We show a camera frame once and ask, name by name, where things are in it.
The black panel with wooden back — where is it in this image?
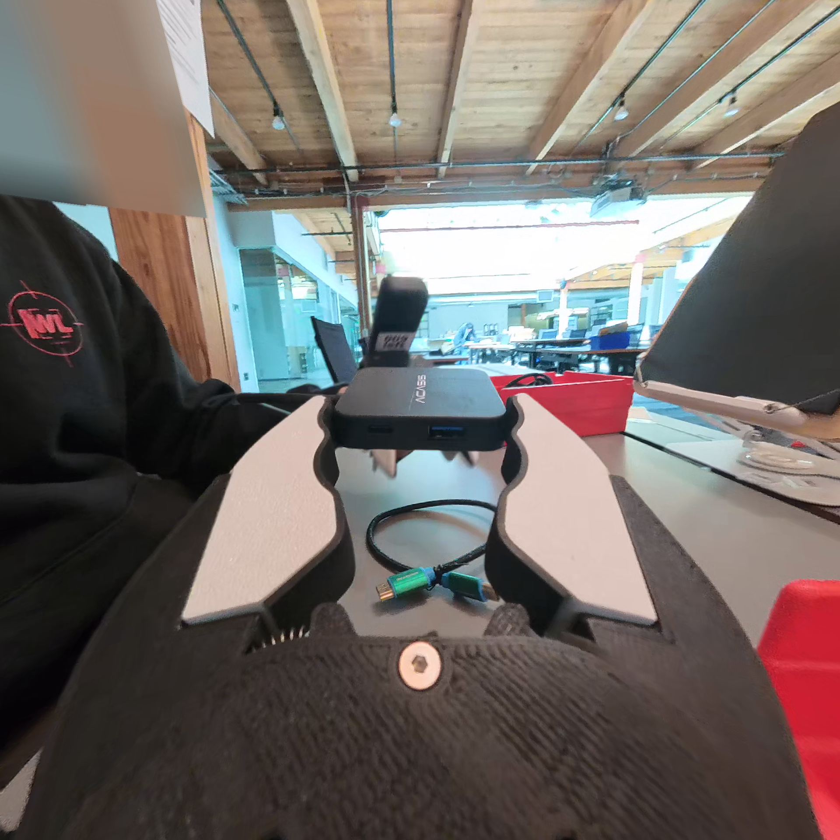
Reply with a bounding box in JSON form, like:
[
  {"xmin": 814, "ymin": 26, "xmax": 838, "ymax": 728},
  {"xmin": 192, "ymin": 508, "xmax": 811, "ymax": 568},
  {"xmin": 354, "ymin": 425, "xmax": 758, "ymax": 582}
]
[{"xmin": 633, "ymin": 105, "xmax": 840, "ymax": 416}]

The grey desk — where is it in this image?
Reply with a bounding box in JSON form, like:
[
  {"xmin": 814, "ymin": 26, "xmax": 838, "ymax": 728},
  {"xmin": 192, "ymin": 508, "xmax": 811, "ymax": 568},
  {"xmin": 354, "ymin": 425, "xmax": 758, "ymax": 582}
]
[{"xmin": 289, "ymin": 367, "xmax": 840, "ymax": 647}]

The empty red bin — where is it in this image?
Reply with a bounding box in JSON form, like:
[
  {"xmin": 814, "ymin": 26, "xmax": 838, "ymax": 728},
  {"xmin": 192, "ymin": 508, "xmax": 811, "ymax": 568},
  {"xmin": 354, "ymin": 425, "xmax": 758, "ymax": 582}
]
[{"xmin": 758, "ymin": 579, "xmax": 840, "ymax": 840}]

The black USB hub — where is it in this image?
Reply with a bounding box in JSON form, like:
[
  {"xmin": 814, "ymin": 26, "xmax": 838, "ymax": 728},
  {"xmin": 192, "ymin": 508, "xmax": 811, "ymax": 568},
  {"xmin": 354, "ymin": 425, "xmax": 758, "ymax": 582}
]
[{"xmin": 236, "ymin": 366, "xmax": 508, "ymax": 452}]

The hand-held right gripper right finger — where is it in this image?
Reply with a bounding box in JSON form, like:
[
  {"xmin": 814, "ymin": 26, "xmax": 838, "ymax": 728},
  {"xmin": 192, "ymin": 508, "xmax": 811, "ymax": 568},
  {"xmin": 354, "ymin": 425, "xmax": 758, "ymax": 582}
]
[{"xmin": 483, "ymin": 394, "xmax": 659, "ymax": 639}]

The ceiling projector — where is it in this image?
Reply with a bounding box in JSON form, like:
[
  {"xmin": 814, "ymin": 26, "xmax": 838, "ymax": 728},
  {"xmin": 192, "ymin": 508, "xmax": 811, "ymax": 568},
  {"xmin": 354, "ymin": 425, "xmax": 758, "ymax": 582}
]
[{"xmin": 588, "ymin": 177, "xmax": 647, "ymax": 217}]

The row of office desks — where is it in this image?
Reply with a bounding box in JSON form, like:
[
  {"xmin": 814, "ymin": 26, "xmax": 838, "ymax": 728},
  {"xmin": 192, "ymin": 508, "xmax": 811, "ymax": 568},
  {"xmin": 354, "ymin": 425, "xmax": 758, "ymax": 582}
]
[{"xmin": 427, "ymin": 331, "xmax": 657, "ymax": 375}]

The black chair by glass wall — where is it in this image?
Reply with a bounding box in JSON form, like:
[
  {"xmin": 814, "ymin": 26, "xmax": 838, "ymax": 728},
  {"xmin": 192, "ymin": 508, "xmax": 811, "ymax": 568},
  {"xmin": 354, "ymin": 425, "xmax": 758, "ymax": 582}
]
[{"xmin": 310, "ymin": 317, "xmax": 360, "ymax": 385}]

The white paper sheet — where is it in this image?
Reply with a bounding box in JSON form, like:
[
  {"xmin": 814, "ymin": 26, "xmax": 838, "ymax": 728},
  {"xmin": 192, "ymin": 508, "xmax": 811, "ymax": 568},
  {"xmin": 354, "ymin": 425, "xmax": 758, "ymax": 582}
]
[{"xmin": 156, "ymin": 0, "xmax": 216, "ymax": 137}]

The red bin with cables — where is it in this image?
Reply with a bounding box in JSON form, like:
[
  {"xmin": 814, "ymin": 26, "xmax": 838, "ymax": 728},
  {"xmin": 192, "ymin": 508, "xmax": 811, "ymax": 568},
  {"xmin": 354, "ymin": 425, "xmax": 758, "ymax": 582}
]
[{"xmin": 489, "ymin": 371, "xmax": 635, "ymax": 437}]

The person's left forearm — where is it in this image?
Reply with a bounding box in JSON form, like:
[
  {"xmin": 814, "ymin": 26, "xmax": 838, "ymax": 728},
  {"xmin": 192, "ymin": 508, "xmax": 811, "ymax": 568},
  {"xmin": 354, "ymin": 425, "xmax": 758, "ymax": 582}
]
[{"xmin": 190, "ymin": 377, "xmax": 342, "ymax": 487}]

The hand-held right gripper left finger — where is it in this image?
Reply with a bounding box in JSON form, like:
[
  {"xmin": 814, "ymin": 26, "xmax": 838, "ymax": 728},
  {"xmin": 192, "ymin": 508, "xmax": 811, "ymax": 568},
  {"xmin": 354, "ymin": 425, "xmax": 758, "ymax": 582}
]
[{"xmin": 180, "ymin": 395, "xmax": 357, "ymax": 624}]

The person's black clothed torso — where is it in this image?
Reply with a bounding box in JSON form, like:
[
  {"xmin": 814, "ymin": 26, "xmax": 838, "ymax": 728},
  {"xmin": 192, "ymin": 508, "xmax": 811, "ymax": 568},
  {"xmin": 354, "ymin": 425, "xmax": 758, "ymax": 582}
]
[{"xmin": 0, "ymin": 193, "xmax": 296, "ymax": 775}]

